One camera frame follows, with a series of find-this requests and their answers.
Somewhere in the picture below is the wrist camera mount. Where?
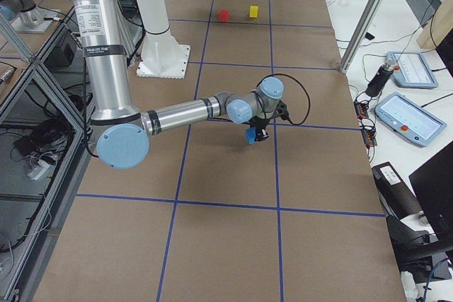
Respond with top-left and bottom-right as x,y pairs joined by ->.
272,100 -> 291,122

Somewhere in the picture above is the black water bottle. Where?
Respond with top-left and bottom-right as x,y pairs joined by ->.
365,63 -> 394,98

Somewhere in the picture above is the black monitor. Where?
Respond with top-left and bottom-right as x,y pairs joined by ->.
409,142 -> 453,238

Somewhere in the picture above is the white camera pole base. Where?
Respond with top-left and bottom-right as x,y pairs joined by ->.
125,0 -> 191,79

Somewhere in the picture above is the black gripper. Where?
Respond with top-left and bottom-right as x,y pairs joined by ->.
250,116 -> 271,141

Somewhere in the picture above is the white power strip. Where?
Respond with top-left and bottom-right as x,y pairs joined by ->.
27,160 -> 50,180

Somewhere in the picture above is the teach pendant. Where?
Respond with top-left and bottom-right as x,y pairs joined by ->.
375,92 -> 447,147
386,52 -> 439,89

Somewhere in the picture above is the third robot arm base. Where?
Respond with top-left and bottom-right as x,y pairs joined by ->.
1,0 -> 53,33

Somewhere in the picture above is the far teach pendant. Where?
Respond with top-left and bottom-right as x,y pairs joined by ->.
386,52 -> 439,89

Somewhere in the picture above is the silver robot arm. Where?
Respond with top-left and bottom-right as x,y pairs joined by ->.
70,0 -> 284,169

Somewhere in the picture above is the near teach pendant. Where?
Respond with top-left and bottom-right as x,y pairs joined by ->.
375,92 -> 447,147

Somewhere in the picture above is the blue block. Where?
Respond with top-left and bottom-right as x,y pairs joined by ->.
246,127 -> 256,144

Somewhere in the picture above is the red block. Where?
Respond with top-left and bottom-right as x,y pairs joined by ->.
217,9 -> 230,23

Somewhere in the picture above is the orange black electronics board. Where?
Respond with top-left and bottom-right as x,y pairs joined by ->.
354,100 -> 377,149

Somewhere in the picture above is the black box with label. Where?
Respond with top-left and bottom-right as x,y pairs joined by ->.
372,162 -> 422,219

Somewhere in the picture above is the yellow block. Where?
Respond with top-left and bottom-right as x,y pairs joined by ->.
249,5 -> 259,19

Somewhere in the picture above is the aluminium frame post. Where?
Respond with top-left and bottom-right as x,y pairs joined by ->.
338,0 -> 383,74

